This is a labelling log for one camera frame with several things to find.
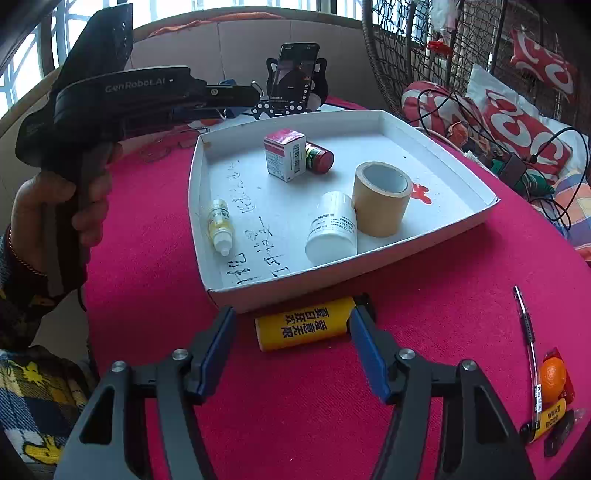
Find yellow black lighter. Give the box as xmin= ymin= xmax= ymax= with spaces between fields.
xmin=533 ymin=398 xmax=567 ymax=441
xmin=256 ymin=293 xmax=377 ymax=352

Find red white medicine box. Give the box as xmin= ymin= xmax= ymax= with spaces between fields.
xmin=263 ymin=129 xmax=305 ymax=183

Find person left hand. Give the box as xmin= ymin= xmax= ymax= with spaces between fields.
xmin=9 ymin=171 xmax=112 ymax=274

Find eyeglasses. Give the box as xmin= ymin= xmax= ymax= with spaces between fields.
xmin=138 ymin=125 xmax=209 ymax=163

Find black silver pen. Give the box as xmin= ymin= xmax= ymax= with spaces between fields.
xmin=512 ymin=285 xmax=543 ymax=443

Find black charger plug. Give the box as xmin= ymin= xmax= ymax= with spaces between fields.
xmin=544 ymin=409 xmax=586 ymax=458

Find small orange tangerine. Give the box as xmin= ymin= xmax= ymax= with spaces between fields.
xmin=540 ymin=357 xmax=567 ymax=404

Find pink red tablecloth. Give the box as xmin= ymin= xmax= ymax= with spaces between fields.
xmin=84 ymin=147 xmax=590 ymax=479

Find small yellow dropper bottle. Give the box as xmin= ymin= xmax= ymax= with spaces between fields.
xmin=207 ymin=199 xmax=233 ymax=257

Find black smartphone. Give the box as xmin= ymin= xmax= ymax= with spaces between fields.
xmin=270 ymin=42 xmax=320 ymax=103

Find white cardboard tray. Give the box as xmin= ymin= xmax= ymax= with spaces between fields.
xmin=188 ymin=110 xmax=499 ymax=312

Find white pill bottle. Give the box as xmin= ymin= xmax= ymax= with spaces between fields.
xmin=305 ymin=191 xmax=358 ymax=265

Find black cat paw phone stand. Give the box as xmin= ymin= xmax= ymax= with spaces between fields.
xmin=252 ymin=58 xmax=329 ymax=120

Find red cap small jar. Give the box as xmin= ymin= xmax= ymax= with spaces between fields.
xmin=304 ymin=142 xmax=335 ymax=174

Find brown packing tape roll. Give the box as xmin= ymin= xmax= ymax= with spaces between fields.
xmin=353 ymin=162 xmax=413 ymax=238

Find plaid colourful cushion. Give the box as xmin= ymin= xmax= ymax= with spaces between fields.
xmin=554 ymin=170 xmax=591 ymax=264

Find black power adapter on chair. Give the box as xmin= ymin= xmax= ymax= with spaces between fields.
xmin=497 ymin=153 xmax=527 ymax=188

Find red white back cushion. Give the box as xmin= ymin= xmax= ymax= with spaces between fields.
xmin=481 ymin=89 xmax=572 ymax=184

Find red white seat cushion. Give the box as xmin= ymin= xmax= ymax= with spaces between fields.
xmin=401 ymin=81 xmax=466 ymax=136

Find red white headrest pillow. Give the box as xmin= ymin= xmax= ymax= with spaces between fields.
xmin=510 ymin=29 xmax=578 ymax=103

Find wicker hanging egg chair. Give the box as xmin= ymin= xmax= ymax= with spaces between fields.
xmin=362 ymin=1 xmax=590 ymax=131

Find black cable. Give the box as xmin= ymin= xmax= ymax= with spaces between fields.
xmin=407 ymin=87 xmax=591 ymax=232

